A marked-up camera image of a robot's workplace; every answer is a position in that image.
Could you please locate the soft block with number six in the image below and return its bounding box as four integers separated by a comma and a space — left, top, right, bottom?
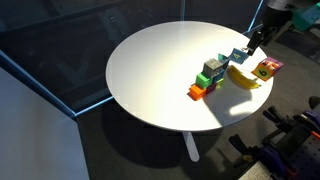
250, 56, 285, 82

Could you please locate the purple and orange clamp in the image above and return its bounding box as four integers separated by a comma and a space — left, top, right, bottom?
261, 95, 320, 142
228, 133, 292, 180

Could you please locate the gray cube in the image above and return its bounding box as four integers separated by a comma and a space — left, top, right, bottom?
202, 58, 225, 79

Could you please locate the orange cube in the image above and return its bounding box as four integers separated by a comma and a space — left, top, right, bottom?
187, 83, 208, 102

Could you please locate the yellow banana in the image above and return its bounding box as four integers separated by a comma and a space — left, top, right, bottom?
226, 64, 263, 90

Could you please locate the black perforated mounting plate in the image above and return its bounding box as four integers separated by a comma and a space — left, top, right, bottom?
288, 133, 320, 180

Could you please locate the soft block with number four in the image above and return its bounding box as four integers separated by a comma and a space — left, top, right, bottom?
229, 47, 249, 65

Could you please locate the white table leg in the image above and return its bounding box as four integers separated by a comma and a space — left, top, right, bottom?
181, 130, 201, 163

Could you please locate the magenta red cube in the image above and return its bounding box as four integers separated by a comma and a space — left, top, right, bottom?
204, 82, 218, 95

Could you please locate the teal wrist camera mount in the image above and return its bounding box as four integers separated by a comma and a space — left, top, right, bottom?
290, 2, 320, 33

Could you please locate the lime green cube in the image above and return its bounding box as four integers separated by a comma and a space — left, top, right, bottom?
215, 78, 226, 91

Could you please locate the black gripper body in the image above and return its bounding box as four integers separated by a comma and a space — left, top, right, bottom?
259, 23, 283, 48

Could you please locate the teal blue cube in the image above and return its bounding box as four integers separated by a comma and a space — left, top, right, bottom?
211, 70, 226, 84

